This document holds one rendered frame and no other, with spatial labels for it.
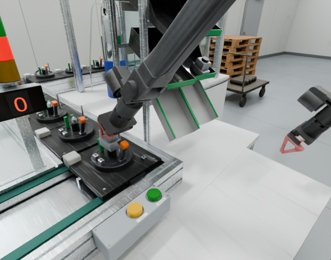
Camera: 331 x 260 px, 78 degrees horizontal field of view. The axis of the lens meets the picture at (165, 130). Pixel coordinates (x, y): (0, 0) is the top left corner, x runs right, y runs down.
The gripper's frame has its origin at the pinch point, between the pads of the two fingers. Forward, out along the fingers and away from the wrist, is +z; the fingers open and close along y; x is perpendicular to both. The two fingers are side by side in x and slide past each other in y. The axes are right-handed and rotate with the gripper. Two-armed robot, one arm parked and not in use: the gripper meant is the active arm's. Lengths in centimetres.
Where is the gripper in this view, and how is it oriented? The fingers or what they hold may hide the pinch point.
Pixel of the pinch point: (108, 132)
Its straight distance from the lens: 68.1
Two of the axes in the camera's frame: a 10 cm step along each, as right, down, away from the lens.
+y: -6.6, 3.4, -6.7
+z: -5.2, 4.4, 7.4
